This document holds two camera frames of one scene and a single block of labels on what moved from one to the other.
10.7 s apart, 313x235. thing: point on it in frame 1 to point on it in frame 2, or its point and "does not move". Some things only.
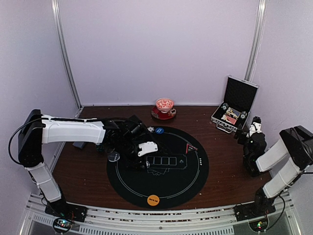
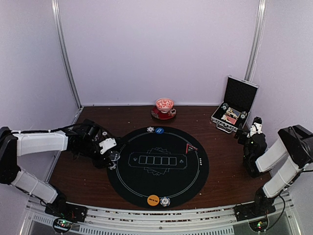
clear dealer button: (114, 156) does not move
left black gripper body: (125, 148) to (86, 150)
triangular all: (190, 148) does not move
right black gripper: (242, 132) does not move
